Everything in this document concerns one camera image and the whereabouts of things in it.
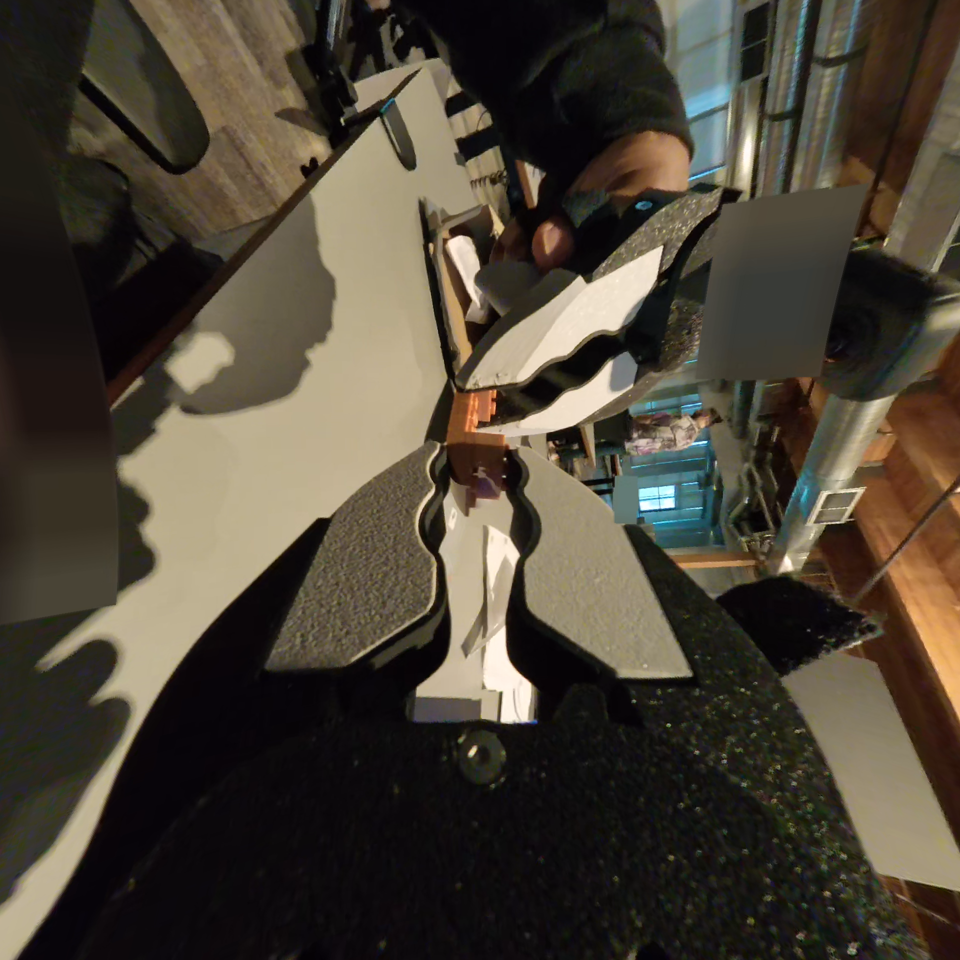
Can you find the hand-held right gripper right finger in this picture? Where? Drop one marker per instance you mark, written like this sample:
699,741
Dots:
592,592

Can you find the white vent grille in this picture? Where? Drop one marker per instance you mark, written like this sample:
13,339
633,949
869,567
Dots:
836,504

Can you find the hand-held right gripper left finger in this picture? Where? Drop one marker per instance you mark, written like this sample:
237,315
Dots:
352,585

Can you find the open cardboard box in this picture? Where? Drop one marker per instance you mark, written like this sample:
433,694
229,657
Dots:
457,300

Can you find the white paper wrap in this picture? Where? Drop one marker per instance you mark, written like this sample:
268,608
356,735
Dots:
466,266

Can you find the person's left hand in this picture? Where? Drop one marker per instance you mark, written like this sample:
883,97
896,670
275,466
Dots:
630,169

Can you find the crumpled white paper bags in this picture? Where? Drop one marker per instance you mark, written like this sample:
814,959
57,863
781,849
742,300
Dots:
487,577

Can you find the silver ventilation duct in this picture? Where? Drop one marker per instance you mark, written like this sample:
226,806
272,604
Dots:
832,465
810,90

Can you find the grey office chair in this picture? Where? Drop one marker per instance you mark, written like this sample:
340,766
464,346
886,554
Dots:
150,112

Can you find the glass window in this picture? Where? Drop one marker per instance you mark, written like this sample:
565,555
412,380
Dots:
658,499

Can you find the brown toy brick assembly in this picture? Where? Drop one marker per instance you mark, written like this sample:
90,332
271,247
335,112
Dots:
469,420

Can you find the person's left forearm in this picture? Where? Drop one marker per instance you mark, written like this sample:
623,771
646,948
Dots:
570,75

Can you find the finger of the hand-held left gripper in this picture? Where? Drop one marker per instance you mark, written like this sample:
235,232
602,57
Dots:
592,401
562,322

